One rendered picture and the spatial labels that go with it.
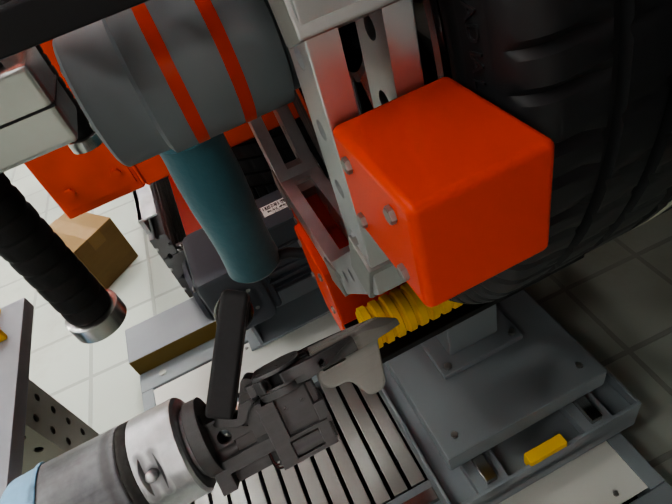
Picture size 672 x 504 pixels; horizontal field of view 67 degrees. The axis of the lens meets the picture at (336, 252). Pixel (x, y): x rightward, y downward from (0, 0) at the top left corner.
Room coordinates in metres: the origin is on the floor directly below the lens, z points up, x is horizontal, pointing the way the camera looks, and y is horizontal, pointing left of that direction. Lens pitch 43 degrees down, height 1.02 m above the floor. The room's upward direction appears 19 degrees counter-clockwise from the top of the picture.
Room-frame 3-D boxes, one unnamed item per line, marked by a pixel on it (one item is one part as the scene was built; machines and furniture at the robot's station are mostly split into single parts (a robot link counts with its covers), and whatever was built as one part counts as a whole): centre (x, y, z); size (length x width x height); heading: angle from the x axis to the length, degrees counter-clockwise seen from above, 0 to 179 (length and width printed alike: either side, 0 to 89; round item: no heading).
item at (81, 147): (0.64, 0.26, 0.83); 0.04 x 0.04 x 0.16
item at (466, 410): (0.54, -0.17, 0.32); 0.40 x 0.30 x 0.28; 10
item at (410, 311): (0.41, -0.12, 0.51); 0.29 x 0.06 x 0.06; 100
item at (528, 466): (0.55, -0.17, 0.13); 0.50 x 0.36 x 0.10; 10
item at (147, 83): (0.50, 0.07, 0.85); 0.21 x 0.14 x 0.14; 100
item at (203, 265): (0.81, 0.09, 0.26); 0.42 x 0.18 x 0.35; 100
